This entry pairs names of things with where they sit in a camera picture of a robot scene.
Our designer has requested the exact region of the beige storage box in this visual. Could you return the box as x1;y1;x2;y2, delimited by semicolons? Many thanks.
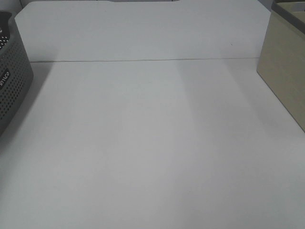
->
257;0;305;129

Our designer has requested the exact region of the grey perforated plastic basket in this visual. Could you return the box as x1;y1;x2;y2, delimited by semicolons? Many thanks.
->
0;10;33;134

